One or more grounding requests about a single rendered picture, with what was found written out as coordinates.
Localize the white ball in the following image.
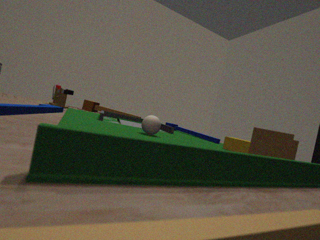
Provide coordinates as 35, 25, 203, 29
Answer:
141, 115, 161, 135

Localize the wooden mallet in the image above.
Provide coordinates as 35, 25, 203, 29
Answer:
82, 99, 141, 119

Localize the green mat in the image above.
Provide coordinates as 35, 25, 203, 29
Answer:
25, 108, 320, 188

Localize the blue golf putter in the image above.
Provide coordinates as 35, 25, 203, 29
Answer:
165, 122, 220, 144

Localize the red golf putter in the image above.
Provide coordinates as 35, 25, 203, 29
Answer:
52, 85, 74, 99

